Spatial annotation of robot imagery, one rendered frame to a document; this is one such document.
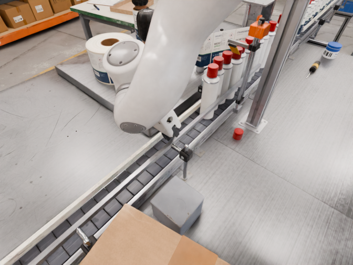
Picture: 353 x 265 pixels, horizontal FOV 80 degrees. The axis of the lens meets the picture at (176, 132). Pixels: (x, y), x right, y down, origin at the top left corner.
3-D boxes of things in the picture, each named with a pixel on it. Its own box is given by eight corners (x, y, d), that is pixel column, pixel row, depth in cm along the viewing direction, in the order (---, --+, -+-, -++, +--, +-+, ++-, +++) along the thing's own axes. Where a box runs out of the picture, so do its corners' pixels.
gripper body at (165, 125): (176, 100, 49) (185, 123, 58) (145, 83, 53) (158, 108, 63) (156, 124, 47) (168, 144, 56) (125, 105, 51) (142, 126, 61)
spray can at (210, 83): (206, 109, 82) (213, 59, 66) (216, 116, 79) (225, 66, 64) (196, 114, 79) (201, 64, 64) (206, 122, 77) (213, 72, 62)
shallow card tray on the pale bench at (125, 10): (132, 0, 202) (132, -4, 199) (154, 3, 195) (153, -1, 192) (110, 11, 181) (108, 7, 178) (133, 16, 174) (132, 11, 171)
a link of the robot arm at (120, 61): (165, 113, 45) (165, 80, 49) (143, 70, 33) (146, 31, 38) (128, 118, 46) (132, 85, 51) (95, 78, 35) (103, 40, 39)
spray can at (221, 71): (205, 102, 84) (211, 53, 69) (218, 104, 84) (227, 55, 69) (203, 110, 81) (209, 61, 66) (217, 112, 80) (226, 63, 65)
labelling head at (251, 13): (242, 48, 116) (255, -7, 97) (264, 54, 110) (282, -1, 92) (229, 57, 109) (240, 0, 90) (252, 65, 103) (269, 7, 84)
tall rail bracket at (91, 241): (97, 239, 54) (75, 214, 42) (115, 260, 51) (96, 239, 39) (86, 250, 53) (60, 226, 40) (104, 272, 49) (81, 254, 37)
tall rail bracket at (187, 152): (174, 165, 70) (173, 131, 58) (191, 177, 67) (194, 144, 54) (167, 171, 68) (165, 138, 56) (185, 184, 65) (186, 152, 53)
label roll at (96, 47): (91, 68, 102) (81, 38, 92) (130, 58, 109) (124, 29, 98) (102, 89, 90) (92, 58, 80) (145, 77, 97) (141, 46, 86)
